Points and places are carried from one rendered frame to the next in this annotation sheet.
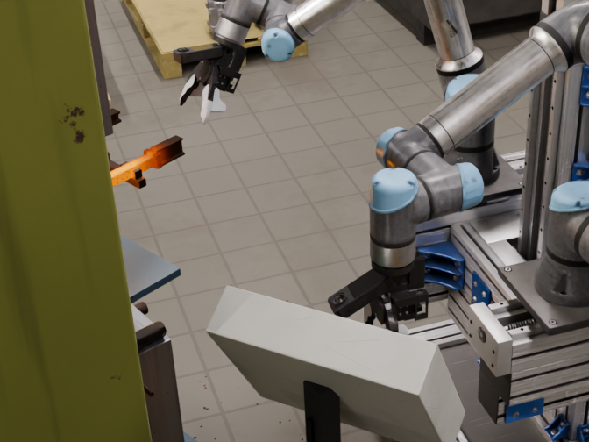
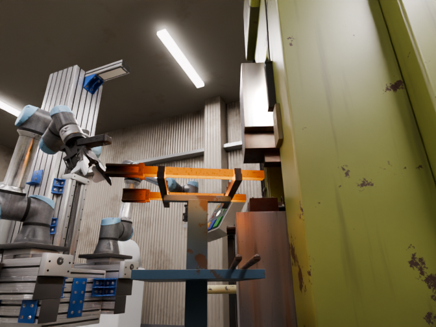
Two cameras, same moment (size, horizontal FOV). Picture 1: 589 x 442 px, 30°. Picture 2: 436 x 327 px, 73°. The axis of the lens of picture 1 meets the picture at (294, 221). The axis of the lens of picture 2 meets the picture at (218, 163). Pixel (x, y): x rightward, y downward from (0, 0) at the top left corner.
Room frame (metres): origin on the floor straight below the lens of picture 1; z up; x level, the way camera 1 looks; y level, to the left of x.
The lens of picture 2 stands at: (2.87, 1.13, 0.63)
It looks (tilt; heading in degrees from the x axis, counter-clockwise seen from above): 23 degrees up; 218
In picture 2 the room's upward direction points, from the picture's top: 1 degrees counter-clockwise
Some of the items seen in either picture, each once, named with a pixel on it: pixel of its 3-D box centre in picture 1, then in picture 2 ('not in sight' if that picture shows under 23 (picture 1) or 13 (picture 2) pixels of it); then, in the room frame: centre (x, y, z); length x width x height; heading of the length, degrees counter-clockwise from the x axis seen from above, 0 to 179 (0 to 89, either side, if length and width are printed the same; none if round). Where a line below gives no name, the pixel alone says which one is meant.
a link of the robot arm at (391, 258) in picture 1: (392, 246); not in sight; (1.49, -0.16, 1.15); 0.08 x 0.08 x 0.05
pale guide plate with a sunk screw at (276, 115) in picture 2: not in sight; (277, 126); (1.83, 0.65, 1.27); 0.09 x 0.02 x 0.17; 36
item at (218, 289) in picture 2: not in sight; (230, 289); (1.43, 0.09, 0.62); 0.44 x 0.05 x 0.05; 126
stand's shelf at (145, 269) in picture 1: (80, 267); (196, 276); (2.20, 0.52, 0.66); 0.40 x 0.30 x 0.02; 44
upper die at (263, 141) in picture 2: not in sight; (283, 147); (1.53, 0.53, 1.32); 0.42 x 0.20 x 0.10; 126
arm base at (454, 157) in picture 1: (468, 153); (34, 235); (2.29, -0.42, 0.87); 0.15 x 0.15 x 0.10
